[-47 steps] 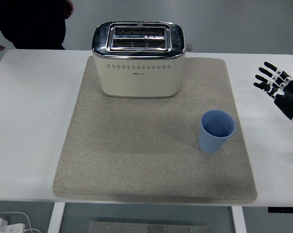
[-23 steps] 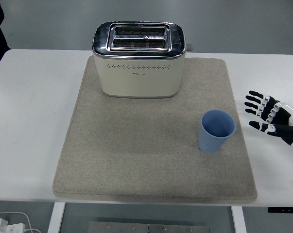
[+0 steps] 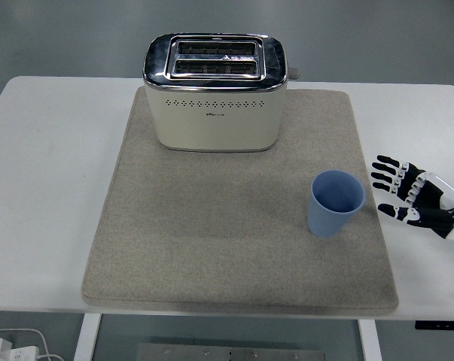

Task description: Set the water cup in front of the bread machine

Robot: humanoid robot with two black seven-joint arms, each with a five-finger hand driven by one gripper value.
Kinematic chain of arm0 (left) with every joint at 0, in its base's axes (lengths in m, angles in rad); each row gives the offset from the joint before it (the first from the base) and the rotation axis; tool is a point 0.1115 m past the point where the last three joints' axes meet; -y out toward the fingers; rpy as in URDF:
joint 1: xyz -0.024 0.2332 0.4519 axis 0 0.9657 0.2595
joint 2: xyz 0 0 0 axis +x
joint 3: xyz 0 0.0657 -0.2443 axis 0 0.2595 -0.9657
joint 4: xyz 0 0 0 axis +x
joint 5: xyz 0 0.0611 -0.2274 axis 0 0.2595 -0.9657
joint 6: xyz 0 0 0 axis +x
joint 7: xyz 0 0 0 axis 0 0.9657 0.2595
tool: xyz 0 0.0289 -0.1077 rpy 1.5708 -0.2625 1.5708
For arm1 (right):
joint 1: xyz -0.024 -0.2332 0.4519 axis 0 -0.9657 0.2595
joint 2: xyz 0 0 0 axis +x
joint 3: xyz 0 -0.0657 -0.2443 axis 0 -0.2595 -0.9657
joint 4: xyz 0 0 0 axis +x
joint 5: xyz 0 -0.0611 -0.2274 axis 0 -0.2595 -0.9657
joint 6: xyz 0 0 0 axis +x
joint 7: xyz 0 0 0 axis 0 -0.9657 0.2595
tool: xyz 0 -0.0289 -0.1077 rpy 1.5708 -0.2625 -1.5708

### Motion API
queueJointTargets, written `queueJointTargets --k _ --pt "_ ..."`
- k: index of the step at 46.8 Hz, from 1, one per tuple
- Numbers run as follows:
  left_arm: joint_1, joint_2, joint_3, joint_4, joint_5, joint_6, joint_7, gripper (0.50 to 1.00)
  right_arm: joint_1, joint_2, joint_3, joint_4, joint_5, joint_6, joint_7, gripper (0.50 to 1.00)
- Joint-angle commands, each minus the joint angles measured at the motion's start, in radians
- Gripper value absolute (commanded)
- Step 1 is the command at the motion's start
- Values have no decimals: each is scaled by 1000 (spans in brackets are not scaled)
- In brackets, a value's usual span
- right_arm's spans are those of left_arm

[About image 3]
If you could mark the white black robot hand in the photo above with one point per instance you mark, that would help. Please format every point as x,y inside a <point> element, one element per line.
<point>430,210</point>

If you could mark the blue ribbed water cup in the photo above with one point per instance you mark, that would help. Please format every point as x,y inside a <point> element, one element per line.
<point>324,222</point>

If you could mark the black desk control panel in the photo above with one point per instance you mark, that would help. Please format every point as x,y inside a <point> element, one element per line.
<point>441,325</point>

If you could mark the white table leg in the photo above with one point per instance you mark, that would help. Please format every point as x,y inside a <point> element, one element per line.
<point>369,342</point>
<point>86,338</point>

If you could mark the beige felt table mat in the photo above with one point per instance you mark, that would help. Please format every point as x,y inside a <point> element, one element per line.
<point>211,233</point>

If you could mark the cream chrome toaster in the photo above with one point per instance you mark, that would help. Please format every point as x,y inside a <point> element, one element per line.
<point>211,128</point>

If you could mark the grey metal plate with screws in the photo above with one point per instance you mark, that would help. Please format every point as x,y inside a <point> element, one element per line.
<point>196,353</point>

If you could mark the white power strip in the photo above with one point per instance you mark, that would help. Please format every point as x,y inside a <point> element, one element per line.
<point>23,354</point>

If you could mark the white plug adapter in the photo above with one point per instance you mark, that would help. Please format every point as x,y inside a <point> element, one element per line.
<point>0,347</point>

